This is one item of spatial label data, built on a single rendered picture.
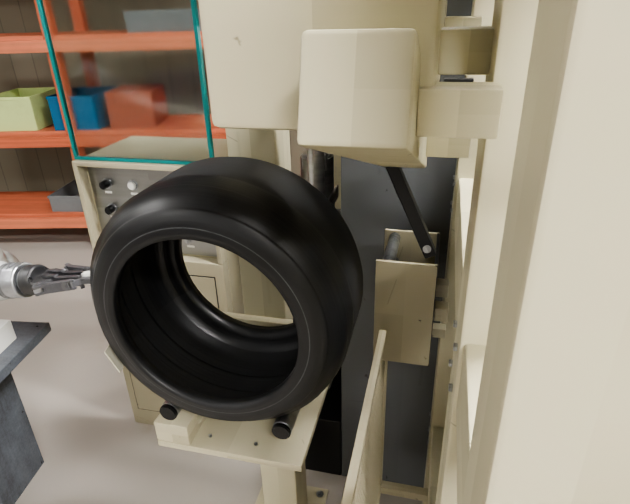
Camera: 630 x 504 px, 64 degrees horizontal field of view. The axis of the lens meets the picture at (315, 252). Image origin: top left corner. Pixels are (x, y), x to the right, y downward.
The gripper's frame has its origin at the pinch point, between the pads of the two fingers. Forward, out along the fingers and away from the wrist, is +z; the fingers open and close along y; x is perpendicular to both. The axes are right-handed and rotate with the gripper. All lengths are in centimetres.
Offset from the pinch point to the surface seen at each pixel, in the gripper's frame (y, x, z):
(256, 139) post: 27, -22, 36
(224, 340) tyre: 14.3, 28.0, 19.6
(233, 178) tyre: -1.8, -21.2, 41.3
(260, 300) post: 27.2, 23.3, 26.6
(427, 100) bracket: -36, -37, 80
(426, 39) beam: -35, -42, 81
